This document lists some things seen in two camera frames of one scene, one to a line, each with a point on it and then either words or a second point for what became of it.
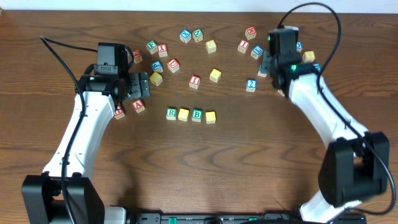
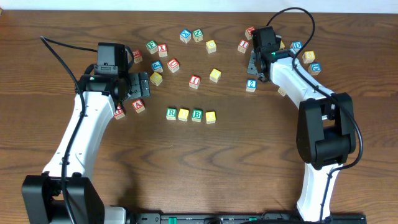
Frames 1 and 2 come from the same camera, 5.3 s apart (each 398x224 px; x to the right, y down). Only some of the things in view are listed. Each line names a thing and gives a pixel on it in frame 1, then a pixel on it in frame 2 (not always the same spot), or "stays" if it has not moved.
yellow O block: (183, 114) stays
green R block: (171, 114) stays
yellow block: (210, 117) stays
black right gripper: (266, 63) to (252, 66)
